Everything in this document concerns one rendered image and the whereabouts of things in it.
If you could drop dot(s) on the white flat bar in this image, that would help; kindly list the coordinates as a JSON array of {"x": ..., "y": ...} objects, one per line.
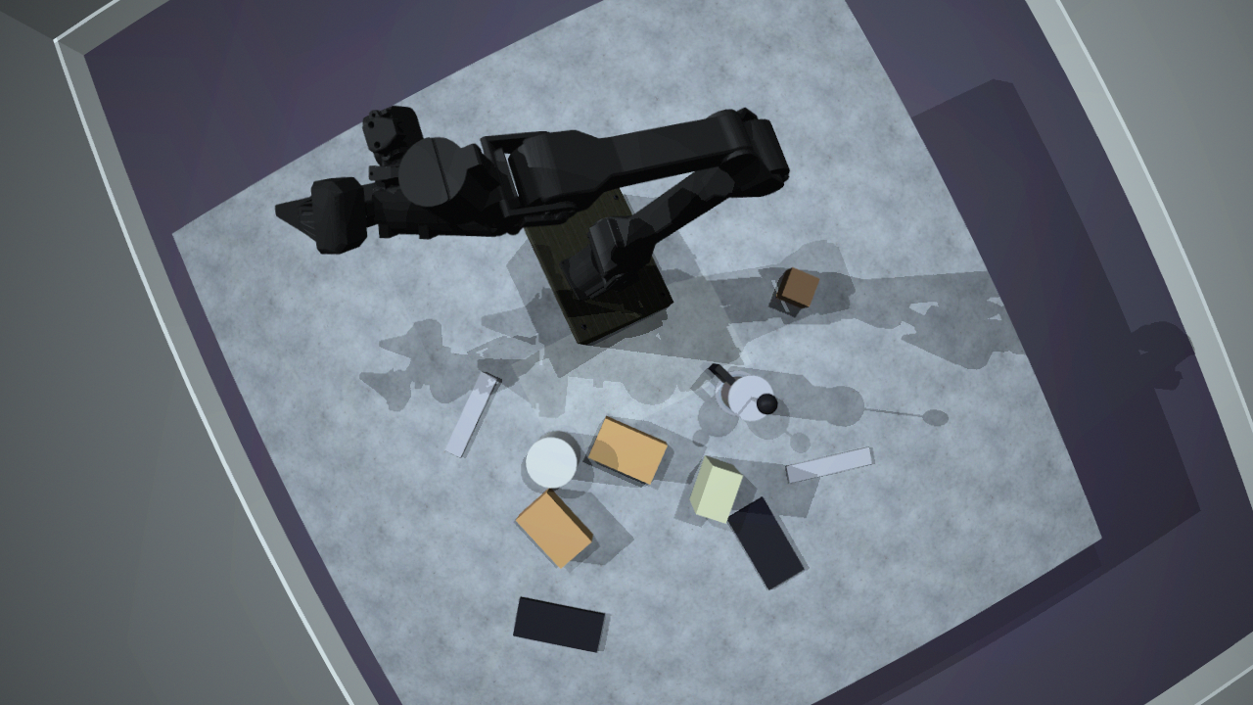
[
  {"x": 828, "y": 464},
  {"x": 470, "y": 415}
]

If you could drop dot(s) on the brown cube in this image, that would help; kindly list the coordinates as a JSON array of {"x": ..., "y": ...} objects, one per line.
[{"x": 797, "y": 288}]

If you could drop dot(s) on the glass french press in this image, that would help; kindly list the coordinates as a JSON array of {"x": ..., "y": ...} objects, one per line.
[{"x": 740, "y": 394}]

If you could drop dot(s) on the grey cylinder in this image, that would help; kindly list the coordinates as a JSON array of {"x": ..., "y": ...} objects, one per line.
[{"x": 553, "y": 459}]

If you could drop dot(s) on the tan rectangular block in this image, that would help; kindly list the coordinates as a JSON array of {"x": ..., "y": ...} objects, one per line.
[
  {"x": 555, "y": 528},
  {"x": 628, "y": 450}
]

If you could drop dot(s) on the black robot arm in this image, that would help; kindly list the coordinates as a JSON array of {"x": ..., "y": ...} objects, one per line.
[{"x": 733, "y": 155}]

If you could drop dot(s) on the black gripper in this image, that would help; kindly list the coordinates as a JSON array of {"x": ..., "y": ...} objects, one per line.
[{"x": 339, "y": 210}]

